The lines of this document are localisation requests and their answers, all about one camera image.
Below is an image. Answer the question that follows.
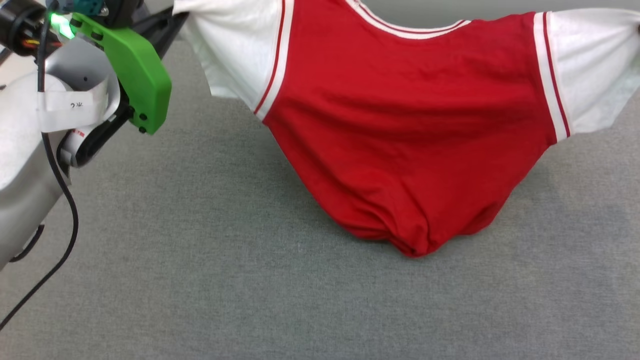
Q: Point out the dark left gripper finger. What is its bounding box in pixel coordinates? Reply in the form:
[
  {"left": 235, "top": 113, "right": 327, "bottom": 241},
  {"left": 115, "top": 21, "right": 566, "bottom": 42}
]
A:
[
  {"left": 129, "top": 6, "right": 177, "bottom": 37},
  {"left": 142, "top": 12, "right": 190, "bottom": 60}
]

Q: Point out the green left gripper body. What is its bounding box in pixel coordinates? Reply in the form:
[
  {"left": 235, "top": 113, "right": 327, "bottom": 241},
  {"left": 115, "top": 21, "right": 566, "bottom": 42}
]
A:
[{"left": 69, "top": 12, "right": 173, "bottom": 136}]

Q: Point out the red and white t-shirt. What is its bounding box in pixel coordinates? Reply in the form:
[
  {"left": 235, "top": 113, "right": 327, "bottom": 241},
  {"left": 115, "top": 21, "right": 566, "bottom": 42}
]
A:
[{"left": 172, "top": 0, "right": 640, "bottom": 259}]

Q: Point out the pale partition panel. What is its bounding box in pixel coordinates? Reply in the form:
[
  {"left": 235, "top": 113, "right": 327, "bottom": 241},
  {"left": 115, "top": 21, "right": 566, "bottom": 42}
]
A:
[{"left": 357, "top": 0, "right": 640, "bottom": 28}]

